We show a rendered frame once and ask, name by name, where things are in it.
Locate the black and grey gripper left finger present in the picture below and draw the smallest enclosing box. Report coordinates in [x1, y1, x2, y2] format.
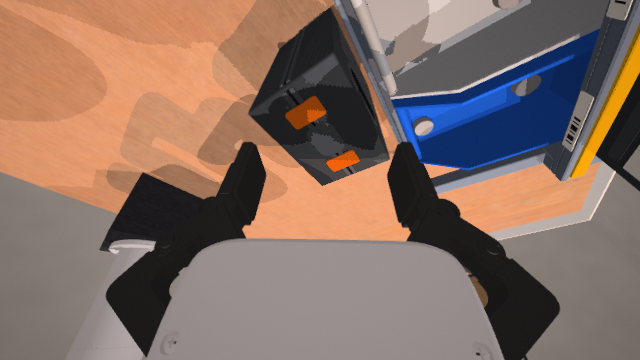
[106, 142, 266, 358]

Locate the orange flat bar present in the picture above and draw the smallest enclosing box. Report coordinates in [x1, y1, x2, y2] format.
[569, 23, 640, 178]

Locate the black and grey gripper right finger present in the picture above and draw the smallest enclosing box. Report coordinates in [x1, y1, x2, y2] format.
[387, 142, 560, 360]

